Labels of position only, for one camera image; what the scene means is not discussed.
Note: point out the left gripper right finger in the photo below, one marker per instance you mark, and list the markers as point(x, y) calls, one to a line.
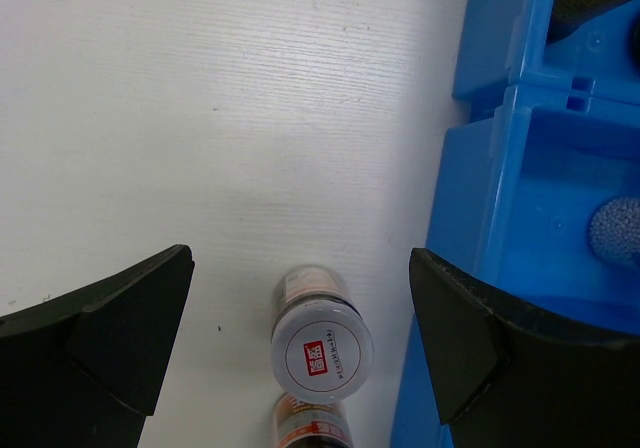
point(511, 372)

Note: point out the silver-lid jar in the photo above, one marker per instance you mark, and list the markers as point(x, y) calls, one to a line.
point(300, 424)
point(321, 349)

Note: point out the silver-lid bottle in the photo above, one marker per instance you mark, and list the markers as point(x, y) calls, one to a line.
point(614, 232)

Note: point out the blue storage bin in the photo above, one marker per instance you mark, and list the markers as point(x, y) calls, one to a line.
point(516, 191)
point(504, 43)

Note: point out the left near silver-lid jar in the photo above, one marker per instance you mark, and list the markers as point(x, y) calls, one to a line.
point(300, 424)

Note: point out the middle blue storage bin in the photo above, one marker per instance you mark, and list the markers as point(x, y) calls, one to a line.
point(516, 191)

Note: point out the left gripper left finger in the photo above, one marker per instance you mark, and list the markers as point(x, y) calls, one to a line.
point(86, 369)

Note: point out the far blue storage bin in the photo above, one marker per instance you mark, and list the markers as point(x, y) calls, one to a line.
point(504, 43)

